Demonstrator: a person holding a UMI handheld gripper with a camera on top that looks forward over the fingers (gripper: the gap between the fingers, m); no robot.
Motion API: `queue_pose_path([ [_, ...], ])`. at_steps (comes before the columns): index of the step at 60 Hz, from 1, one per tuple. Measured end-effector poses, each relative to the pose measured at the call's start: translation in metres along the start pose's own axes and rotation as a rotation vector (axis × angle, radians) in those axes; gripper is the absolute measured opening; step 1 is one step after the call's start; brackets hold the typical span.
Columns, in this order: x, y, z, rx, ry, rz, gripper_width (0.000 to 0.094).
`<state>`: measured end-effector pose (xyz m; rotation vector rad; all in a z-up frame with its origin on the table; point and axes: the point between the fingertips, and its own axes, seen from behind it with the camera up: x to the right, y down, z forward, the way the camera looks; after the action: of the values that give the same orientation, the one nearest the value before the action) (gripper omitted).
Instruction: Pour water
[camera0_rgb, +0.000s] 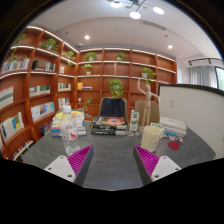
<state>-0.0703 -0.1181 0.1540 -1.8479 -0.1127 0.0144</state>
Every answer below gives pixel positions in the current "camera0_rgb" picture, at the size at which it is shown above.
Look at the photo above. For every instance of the wooden artist mannequin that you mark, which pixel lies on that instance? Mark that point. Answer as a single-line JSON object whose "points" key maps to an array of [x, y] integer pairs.
{"points": [[147, 105]]}

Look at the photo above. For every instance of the red round coaster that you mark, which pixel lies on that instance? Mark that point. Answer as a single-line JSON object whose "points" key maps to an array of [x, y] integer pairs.
{"points": [[174, 145]]}

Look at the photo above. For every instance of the ceiling lamp cluster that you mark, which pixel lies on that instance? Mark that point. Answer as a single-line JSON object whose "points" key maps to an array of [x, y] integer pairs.
{"points": [[135, 6]]}

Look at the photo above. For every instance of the dark blue chair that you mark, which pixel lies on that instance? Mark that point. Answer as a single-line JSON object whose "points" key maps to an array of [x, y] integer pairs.
{"points": [[113, 107]]}

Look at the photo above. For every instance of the clear plastic water bottle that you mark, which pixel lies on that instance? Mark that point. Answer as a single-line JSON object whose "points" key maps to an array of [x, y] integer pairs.
{"points": [[69, 132]]}

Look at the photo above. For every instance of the stack of white books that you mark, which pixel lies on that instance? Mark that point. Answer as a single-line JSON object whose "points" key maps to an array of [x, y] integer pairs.
{"points": [[173, 125]]}

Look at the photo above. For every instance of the grey window curtain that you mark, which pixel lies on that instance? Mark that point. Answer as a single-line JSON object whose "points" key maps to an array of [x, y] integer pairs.
{"points": [[203, 75]]}

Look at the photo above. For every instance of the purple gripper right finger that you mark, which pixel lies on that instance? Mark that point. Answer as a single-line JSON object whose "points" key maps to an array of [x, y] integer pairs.
{"points": [[152, 167]]}

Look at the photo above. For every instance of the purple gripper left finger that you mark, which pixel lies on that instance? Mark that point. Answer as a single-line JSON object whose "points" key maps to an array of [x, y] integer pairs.
{"points": [[74, 167]]}

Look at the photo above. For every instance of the white partition panel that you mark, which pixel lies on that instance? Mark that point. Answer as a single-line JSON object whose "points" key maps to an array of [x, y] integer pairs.
{"points": [[200, 107]]}

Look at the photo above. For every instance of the wooden wall bookshelf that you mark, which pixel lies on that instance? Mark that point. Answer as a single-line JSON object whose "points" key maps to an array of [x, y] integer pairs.
{"points": [[42, 72]]}

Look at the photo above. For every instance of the cream ceramic mug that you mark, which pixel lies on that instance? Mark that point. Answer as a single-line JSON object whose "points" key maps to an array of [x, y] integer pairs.
{"points": [[151, 137]]}

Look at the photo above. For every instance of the stack of dark books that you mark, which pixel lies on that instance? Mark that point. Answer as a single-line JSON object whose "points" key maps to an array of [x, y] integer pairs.
{"points": [[108, 126]]}

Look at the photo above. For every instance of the green white small carton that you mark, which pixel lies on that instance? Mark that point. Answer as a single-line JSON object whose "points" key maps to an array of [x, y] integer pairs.
{"points": [[134, 121]]}

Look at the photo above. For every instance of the hanging green potted plant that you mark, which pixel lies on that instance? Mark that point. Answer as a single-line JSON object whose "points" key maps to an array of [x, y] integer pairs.
{"points": [[116, 87]]}

